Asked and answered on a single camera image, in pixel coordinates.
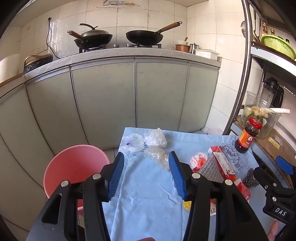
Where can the red snack packet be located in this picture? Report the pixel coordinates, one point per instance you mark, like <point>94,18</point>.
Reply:
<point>242,190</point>

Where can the steel cup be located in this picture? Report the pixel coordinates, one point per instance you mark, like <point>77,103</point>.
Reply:
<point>193,49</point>

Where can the dark rice cooker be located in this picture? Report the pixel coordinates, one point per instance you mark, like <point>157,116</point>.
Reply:
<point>37,64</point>

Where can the white plastic bag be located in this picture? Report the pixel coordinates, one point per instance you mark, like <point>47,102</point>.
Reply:
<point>156,138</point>

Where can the clear plastic wrap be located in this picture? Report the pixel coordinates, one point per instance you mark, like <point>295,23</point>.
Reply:
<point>157,155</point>

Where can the green plastic basket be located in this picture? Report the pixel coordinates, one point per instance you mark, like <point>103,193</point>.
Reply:
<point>277,45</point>

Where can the black wok with lid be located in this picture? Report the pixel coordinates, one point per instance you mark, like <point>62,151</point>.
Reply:
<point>97,38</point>

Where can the person's right hand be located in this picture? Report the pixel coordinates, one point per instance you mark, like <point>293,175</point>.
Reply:
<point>274,231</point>

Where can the red white snack wrapper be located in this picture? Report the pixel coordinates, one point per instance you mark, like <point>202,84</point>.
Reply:
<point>197,161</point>

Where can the gas stove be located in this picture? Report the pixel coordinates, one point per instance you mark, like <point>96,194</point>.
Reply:
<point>92,49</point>

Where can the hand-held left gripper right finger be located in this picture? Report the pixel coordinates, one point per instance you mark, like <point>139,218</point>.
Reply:
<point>178,176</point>

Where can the ginger root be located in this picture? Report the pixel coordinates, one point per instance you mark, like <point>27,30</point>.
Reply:
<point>259,111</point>

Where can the blue floral tablecloth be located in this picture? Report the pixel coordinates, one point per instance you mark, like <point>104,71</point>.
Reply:
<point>148,197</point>

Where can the clear plastic container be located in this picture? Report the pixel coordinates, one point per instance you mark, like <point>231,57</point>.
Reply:
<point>270,125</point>

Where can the red white carton box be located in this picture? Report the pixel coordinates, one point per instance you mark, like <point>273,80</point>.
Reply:
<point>223,163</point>

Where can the white scallion stalk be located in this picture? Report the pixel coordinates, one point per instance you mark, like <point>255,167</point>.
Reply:
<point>281,110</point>

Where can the metal storage rack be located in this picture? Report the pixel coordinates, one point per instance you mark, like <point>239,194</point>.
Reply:
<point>246,58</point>

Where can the white rectangular container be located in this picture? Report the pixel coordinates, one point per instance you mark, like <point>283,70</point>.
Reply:
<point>207,54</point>

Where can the steel wool scrubber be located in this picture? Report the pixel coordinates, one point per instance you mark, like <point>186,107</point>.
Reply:
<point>251,178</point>

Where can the grey kitchen cabinet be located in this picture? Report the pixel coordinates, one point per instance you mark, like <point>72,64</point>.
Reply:
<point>104,92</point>

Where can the pink plastic bucket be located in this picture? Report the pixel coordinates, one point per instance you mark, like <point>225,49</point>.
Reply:
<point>76,162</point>

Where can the black blender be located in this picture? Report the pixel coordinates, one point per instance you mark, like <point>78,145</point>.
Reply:
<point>275,92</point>

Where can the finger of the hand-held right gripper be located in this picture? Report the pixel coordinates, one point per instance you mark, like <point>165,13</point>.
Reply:
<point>263,176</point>
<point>283,163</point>

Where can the cardboard box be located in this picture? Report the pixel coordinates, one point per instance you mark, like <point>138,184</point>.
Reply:
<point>272,143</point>

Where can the large white pot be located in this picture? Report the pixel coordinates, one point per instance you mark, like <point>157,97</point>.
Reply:
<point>9,67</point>

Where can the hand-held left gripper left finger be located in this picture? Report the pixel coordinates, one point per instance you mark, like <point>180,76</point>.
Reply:
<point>116,176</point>

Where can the yellow plastic wrapper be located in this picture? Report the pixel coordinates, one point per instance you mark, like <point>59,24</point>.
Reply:
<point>187,205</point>

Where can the copper pot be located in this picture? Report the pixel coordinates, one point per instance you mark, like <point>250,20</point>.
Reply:
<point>182,48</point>

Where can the red-lidded sauce jar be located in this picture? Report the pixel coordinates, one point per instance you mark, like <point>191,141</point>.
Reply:
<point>247,139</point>

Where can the wall sticker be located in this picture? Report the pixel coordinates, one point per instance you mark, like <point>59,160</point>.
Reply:
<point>115,3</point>

